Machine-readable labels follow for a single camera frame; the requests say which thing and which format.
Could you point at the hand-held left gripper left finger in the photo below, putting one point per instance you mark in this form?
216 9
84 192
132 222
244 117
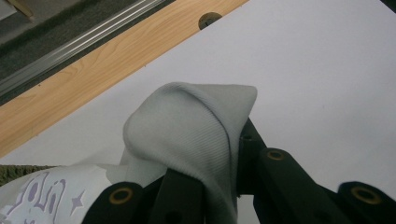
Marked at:
180 199

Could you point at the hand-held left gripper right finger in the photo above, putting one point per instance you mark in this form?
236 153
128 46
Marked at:
249 161

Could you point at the white garment with purple print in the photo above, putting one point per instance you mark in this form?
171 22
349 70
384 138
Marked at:
180 130

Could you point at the light wooden furniture leg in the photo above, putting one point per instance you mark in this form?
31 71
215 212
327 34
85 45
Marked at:
22 6

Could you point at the aluminium rail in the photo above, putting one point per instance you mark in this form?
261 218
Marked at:
77 43

